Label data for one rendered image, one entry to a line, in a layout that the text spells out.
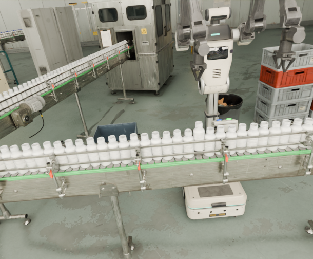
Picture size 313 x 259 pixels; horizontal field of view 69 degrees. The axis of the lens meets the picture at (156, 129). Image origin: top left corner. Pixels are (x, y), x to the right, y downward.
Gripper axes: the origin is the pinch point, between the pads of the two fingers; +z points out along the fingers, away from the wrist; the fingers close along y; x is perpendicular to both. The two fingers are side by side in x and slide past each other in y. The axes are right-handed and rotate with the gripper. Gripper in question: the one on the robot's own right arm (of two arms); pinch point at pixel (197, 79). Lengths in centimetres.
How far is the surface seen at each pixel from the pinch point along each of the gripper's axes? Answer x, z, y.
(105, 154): -54, 32, 14
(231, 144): 12.9, 30.0, 22.0
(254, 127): 24.5, 21.1, 22.0
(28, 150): -94, 28, 7
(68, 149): -73, 28, 11
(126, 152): -43, 32, 15
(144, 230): -37, 140, -17
